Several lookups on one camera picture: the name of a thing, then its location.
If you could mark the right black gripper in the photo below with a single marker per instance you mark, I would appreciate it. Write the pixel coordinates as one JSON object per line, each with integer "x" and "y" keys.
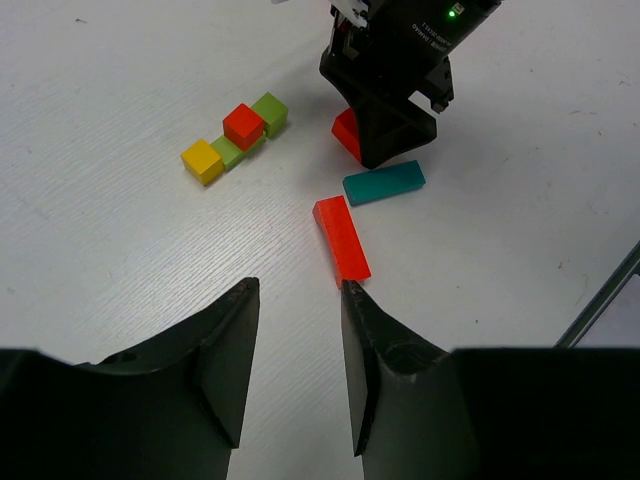
{"x": 405, "y": 45}

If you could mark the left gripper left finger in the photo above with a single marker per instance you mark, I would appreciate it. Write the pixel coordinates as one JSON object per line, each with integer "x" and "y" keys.
{"x": 170, "y": 407}

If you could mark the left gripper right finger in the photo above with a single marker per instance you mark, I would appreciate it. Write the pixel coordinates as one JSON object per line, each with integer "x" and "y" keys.
{"x": 420, "y": 412}

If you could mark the short red wood block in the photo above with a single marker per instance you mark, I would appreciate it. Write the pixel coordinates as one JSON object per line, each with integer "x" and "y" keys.
{"x": 345, "y": 130}

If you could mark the teal long wood block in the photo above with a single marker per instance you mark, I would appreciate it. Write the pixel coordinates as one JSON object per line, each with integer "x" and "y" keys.
{"x": 379, "y": 184}

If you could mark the small green wood cube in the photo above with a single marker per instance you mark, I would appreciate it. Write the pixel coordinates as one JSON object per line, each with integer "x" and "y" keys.
{"x": 273, "y": 112}

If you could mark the small red wood cube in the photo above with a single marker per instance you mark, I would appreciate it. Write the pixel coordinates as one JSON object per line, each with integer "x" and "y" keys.
{"x": 243, "y": 127}

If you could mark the long green wood block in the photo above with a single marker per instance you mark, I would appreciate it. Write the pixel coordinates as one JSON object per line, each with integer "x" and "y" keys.
{"x": 231, "y": 154}

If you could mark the yellow wood cube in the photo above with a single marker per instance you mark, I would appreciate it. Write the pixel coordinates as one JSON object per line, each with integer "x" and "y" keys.
{"x": 203, "y": 162}

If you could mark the long red wood block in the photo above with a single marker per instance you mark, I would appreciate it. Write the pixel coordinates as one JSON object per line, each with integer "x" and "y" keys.
{"x": 334, "y": 219}

